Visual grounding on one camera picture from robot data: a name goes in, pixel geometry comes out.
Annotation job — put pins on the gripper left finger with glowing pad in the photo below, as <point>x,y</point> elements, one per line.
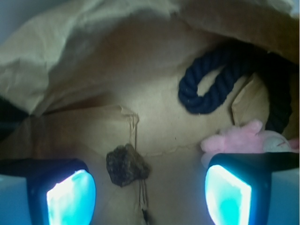
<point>46,192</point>

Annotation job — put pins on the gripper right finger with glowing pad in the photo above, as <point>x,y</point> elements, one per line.
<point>253,189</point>

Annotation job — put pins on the dark brown rock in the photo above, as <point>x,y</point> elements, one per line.
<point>125,165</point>

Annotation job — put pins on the pink plush pig toy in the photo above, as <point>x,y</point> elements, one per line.
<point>249,138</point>

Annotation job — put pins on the brown paper bag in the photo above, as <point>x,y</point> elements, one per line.
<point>96,74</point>

